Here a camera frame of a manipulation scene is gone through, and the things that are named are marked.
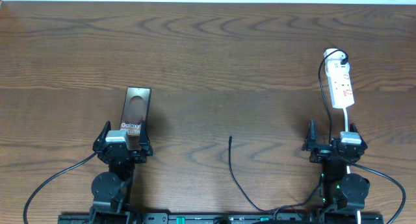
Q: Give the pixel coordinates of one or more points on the white power strip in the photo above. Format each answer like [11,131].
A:
[337,70]

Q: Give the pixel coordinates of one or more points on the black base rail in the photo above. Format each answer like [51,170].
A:
[163,218]

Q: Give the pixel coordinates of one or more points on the Galaxy S25 Ultra smartphone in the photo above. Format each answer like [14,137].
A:
[135,111]

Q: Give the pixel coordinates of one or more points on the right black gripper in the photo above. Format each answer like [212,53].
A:
[321,152]

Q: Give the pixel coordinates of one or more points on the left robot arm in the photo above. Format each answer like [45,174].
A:
[112,189]

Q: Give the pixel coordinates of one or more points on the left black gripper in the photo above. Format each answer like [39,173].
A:
[144,152]

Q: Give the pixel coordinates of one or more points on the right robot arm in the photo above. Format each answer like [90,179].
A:
[343,192]

